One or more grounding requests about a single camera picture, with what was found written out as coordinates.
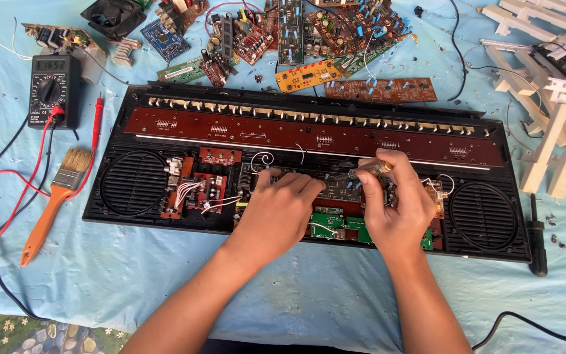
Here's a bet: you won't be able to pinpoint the long brown key contact board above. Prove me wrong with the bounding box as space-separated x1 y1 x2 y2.
123 107 505 168

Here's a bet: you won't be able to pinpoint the black handle screwdriver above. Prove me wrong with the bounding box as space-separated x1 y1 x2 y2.
526 193 549 278

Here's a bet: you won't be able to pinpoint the person's dark clothing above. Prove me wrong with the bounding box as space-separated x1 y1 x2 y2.
198 338 379 354

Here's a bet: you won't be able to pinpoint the yellow circuit board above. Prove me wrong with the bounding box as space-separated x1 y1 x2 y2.
274 58 344 94

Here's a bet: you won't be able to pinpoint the blue microcontroller board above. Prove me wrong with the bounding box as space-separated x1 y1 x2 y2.
140 19 192 63

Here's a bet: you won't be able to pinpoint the black keyboard chassis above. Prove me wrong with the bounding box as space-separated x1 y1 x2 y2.
83 81 533 264

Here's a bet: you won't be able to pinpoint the person's right hand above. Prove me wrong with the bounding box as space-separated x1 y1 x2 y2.
356 148 439 257

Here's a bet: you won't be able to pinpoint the bright green circuit board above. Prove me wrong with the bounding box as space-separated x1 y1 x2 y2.
310 211 434 251

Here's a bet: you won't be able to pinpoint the thin black cable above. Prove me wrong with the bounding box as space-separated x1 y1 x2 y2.
413 0 469 102

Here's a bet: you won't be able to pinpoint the black probe lead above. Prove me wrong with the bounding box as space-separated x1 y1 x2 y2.
0 115 59 244

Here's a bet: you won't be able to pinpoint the red amplifier board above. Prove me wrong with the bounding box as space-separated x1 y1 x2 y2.
187 172 229 215

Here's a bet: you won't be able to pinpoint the light blue table cloth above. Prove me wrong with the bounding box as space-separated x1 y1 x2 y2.
0 0 566 354

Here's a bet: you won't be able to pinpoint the heap of white keyboard keys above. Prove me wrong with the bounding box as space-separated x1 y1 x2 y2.
479 0 566 205

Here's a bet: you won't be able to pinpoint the brown board with white connectors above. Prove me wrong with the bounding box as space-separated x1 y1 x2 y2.
160 156 196 220

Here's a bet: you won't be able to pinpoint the orange handle paintbrush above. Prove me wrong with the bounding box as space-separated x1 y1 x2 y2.
20 147 94 267

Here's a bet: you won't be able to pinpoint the small loose screws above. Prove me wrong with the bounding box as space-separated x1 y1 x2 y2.
544 213 566 249

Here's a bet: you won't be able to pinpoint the power supply board with metal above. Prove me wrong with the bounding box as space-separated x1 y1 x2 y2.
22 22 108 85

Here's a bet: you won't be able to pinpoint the clear handle screwdriver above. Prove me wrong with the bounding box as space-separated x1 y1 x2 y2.
334 161 395 182

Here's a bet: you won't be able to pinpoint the person's left hand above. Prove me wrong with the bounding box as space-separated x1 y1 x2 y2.
228 167 328 269

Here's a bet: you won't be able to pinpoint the small red circuit board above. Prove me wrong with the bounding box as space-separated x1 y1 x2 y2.
199 147 243 166

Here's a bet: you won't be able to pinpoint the pebble pattern floor mat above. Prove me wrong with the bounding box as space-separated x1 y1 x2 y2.
0 310 132 354

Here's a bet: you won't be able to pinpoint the heap of assorted circuit boards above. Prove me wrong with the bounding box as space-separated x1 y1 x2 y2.
154 0 414 89

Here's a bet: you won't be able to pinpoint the small brown board with wires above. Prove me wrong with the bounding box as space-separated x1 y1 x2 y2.
422 174 456 220

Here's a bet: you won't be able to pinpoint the green board with white label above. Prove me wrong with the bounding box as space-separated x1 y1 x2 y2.
156 54 240 85

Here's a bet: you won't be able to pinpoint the white finned heat sink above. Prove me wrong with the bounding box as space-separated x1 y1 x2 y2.
109 38 142 68

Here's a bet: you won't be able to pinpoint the brown board with blue capacitors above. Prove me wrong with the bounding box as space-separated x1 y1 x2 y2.
323 77 439 104

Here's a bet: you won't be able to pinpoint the dark main circuit board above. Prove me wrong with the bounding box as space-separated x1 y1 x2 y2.
236 165 398 208

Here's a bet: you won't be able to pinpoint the red probe lead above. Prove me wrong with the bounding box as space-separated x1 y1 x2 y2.
0 106 96 246

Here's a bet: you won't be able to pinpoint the thick black cable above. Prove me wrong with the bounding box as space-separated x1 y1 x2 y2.
471 311 566 351

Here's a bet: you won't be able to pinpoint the red multimeter probe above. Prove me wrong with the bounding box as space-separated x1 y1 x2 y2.
91 92 105 151

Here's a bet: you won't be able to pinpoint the black cooling fan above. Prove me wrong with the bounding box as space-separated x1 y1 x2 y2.
80 0 147 40

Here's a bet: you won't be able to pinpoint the black digital multimeter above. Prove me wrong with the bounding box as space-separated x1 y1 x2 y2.
28 54 81 131

